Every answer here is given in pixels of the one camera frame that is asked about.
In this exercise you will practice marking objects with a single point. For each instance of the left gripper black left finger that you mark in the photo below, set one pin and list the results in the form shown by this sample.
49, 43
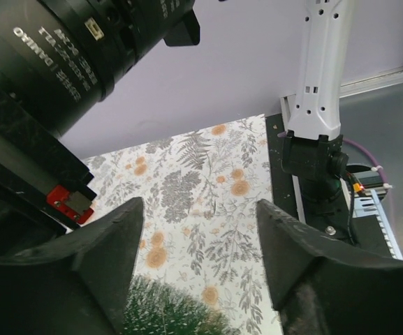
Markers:
75, 284

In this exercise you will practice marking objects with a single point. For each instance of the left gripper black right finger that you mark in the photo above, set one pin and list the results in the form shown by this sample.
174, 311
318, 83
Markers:
320, 285

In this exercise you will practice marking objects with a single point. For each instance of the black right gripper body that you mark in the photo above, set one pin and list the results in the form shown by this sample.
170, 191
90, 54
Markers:
44, 189

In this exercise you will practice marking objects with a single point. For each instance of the small green christmas tree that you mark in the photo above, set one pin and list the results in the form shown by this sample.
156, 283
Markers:
153, 307

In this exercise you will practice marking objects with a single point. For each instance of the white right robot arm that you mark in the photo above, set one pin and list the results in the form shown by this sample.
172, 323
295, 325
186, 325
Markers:
60, 58

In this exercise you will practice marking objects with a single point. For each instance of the floral patterned table mat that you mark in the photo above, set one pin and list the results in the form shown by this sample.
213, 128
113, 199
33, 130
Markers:
200, 235

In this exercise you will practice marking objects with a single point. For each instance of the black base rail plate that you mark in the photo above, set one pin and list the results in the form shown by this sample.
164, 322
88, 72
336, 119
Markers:
309, 209

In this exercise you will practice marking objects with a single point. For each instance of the white slotted cable duct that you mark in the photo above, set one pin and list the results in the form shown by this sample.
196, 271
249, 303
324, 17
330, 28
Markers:
371, 206

